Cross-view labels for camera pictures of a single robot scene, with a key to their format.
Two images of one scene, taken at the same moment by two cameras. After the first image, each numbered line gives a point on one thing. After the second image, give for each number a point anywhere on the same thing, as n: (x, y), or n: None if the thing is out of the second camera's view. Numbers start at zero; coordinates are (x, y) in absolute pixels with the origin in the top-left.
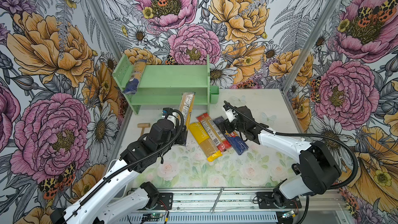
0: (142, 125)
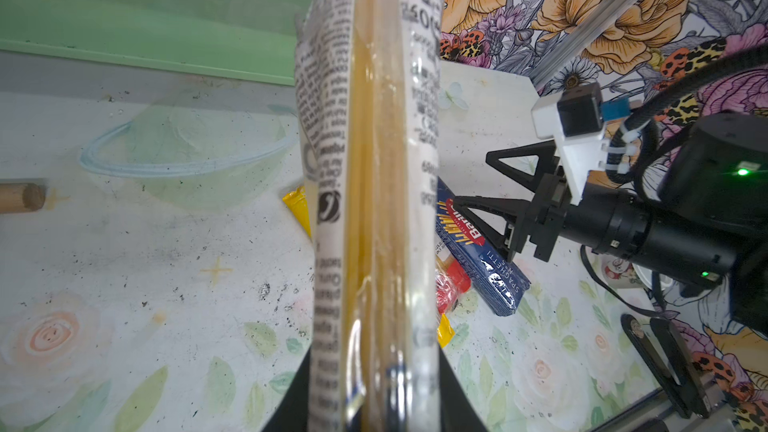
0: (21, 197)
